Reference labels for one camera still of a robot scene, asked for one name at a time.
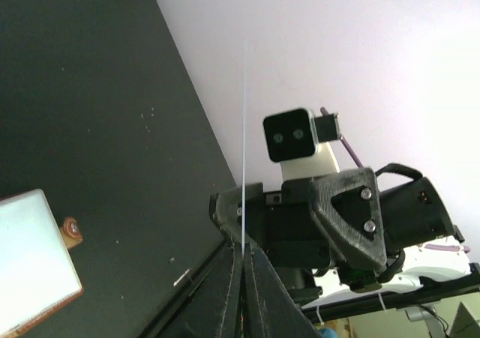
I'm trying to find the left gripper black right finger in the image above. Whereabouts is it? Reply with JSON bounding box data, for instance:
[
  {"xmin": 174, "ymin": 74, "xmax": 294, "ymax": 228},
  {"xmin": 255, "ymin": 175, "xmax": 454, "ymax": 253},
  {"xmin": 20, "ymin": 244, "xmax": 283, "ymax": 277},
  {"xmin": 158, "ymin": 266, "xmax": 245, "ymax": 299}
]
[{"xmin": 243, "ymin": 244, "xmax": 320, "ymax": 338}]

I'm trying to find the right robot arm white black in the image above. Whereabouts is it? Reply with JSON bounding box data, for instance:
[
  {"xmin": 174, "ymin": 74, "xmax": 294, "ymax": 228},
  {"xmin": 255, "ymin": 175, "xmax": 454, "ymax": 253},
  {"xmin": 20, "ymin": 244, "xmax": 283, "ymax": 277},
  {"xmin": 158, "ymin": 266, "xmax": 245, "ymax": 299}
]
[{"xmin": 209, "ymin": 163, "xmax": 479, "ymax": 311}]

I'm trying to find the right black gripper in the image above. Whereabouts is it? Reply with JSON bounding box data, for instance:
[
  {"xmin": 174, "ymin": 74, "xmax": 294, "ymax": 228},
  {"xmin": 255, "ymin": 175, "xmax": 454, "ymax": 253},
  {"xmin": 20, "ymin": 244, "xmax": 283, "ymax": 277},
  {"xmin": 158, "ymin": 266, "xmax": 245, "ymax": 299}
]
[{"xmin": 208, "ymin": 167, "xmax": 405, "ymax": 289}]

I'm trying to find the brown leather card holder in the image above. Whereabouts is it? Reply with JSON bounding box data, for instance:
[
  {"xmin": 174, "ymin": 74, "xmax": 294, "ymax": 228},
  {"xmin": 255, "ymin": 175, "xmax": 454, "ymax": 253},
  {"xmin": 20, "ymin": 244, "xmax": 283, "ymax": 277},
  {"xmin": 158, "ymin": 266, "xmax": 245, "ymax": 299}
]
[{"xmin": 1, "ymin": 189, "xmax": 84, "ymax": 337}]

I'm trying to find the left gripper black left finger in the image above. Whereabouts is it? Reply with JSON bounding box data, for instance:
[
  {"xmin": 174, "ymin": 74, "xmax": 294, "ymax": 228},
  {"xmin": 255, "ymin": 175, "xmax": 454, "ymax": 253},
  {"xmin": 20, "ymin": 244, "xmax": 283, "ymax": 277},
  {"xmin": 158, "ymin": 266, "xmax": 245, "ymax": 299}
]
[{"xmin": 155, "ymin": 243, "xmax": 243, "ymax": 337}]

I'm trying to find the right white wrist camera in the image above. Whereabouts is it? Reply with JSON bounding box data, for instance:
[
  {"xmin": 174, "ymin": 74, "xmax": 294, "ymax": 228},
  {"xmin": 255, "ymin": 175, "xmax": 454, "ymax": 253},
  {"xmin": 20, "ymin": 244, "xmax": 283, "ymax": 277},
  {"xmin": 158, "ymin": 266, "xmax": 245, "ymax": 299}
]
[{"xmin": 262, "ymin": 108, "xmax": 341, "ymax": 181}]

